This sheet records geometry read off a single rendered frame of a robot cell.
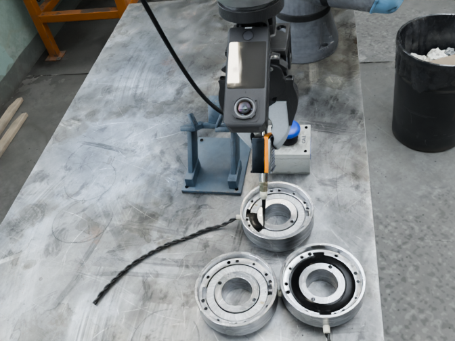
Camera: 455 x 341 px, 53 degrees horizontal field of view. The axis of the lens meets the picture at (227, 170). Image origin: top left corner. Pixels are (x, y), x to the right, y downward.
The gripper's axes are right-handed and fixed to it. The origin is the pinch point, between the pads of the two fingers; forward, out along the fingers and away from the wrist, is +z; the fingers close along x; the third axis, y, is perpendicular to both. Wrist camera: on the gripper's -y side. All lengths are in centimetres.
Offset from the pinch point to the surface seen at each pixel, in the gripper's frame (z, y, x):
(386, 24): 94, 192, -33
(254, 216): 10.3, -4.3, 1.7
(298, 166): 11.4, 7.1, -3.8
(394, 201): 94, 69, -31
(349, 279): 10.3, -13.2, -11.7
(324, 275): 11.7, -12.1, -8.6
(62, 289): 13.2, -17.3, 28.1
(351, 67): 13.4, 36.9, -11.9
